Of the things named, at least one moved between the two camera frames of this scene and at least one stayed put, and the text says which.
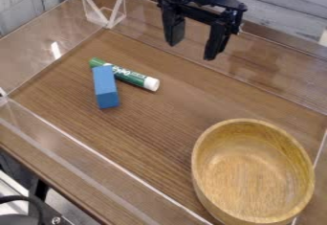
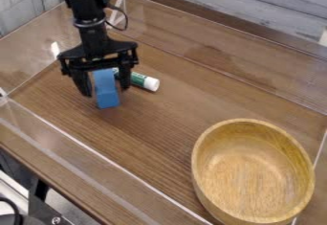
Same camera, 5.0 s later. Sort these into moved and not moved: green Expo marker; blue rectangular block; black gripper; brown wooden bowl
Moved: black gripper
Not moved: blue rectangular block; green Expo marker; brown wooden bowl
